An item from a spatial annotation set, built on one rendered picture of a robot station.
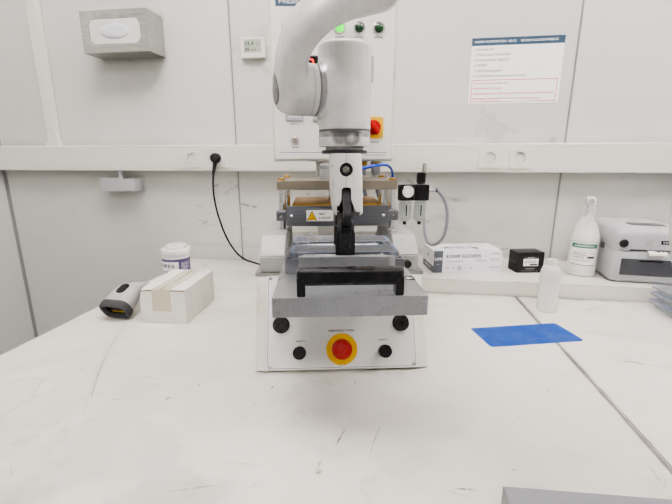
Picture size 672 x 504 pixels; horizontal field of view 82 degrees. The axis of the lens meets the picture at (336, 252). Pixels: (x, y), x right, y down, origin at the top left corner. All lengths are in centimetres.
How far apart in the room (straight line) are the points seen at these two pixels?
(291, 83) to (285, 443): 52
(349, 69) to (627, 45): 122
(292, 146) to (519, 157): 81
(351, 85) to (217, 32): 111
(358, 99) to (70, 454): 66
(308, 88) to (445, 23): 102
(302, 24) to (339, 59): 9
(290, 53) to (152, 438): 59
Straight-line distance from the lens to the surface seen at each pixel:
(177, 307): 106
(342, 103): 63
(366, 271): 54
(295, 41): 58
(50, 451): 74
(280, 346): 79
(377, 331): 80
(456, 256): 131
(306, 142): 109
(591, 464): 70
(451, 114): 152
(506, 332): 104
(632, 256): 144
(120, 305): 113
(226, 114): 164
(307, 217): 87
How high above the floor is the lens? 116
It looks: 13 degrees down
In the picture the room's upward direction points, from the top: straight up
